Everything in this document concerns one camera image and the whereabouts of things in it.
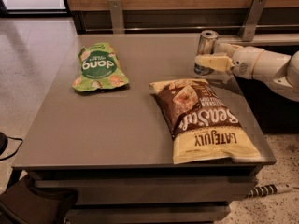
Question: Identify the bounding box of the white black power strip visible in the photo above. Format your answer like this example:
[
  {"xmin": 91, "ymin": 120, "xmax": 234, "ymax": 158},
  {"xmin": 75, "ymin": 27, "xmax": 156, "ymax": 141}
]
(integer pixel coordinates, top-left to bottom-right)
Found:
[{"xmin": 247, "ymin": 183, "xmax": 294, "ymax": 198}]

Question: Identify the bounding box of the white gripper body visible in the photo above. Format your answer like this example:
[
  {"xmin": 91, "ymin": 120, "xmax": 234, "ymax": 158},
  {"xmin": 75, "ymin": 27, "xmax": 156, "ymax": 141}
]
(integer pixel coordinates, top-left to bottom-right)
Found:
[{"xmin": 232, "ymin": 46, "xmax": 264, "ymax": 79}]

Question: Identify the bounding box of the right metal wall bracket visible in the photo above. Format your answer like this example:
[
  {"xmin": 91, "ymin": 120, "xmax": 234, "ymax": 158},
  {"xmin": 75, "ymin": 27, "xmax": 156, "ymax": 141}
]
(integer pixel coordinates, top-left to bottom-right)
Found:
[{"xmin": 238, "ymin": 0, "xmax": 267, "ymax": 42}]

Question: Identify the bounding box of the black cable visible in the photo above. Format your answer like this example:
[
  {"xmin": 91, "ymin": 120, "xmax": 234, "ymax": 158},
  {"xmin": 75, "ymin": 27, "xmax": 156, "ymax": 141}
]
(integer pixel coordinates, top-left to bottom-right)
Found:
[{"xmin": 0, "ymin": 136, "xmax": 24, "ymax": 161}]

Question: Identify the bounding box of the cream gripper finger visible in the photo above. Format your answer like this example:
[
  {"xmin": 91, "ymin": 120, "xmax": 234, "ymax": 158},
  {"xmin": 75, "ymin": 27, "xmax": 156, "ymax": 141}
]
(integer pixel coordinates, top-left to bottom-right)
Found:
[
  {"xmin": 195, "ymin": 54, "xmax": 234, "ymax": 72},
  {"xmin": 214, "ymin": 43, "xmax": 241, "ymax": 58}
]

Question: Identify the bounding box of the silver blue redbull can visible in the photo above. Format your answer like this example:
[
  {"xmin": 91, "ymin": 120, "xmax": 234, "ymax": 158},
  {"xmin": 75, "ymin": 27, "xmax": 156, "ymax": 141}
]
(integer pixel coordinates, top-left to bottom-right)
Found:
[{"xmin": 194, "ymin": 30, "xmax": 219, "ymax": 76}]

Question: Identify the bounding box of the black round object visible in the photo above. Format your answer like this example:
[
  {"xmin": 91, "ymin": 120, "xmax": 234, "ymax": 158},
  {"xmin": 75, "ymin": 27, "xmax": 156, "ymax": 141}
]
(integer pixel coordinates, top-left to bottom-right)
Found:
[{"xmin": 0, "ymin": 132, "xmax": 8, "ymax": 155}]

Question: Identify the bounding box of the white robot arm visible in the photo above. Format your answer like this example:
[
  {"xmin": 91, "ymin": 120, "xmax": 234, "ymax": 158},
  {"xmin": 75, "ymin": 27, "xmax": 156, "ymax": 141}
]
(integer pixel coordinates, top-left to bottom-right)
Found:
[{"xmin": 195, "ymin": 43, "xmax": 299, "ymax": 102}]

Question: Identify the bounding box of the brown yellow Late July chip bag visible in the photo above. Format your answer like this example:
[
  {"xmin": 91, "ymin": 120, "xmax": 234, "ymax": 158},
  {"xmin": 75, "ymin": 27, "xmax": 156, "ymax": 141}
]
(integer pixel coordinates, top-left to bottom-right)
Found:
[{"xmin": 150, "ymin": 78, "xmax": 260, "ymax": 164}]

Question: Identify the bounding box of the green dang snack bag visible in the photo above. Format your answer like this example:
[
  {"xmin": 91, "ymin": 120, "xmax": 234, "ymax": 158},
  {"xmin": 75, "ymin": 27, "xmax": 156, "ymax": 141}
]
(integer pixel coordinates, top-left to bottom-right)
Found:
[{"xmin": 72, "ymin": 43, "xmax": 129, "ymax": 92}]

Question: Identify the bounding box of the dark chair seat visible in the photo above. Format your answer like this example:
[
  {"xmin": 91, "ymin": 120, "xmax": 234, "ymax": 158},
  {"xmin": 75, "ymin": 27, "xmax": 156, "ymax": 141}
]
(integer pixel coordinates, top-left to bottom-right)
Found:
[{"xmin": 0, "ymin": 175, "xmax": 78, "ymax": 224}]

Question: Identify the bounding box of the grey table drawer unit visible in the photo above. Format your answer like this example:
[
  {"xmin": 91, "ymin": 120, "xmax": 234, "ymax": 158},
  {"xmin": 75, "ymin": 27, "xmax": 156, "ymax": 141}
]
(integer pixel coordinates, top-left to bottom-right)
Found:
[{"xmin": 35, "ymin": 174, "xmax": 256, "ymax": 224}]

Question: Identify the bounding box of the metal wall bracket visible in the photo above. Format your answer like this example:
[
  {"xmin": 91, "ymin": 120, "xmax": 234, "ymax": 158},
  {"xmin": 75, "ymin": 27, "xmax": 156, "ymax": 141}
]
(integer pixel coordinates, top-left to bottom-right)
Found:
[
  {"xmin": 108, "ymin": 0, "xmax": 125, "ymax": 34},
  {"xmin": 238, "ymin": 0, "xmax": 267, "ymax": 42}
]

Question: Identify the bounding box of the left metal wall bracket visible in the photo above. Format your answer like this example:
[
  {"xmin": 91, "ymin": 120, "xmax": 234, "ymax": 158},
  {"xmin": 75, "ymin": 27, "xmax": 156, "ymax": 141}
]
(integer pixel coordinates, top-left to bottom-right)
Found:
[{"xmin": 108, "ymin": 0, "xmax": 125, "ymax": 34}]

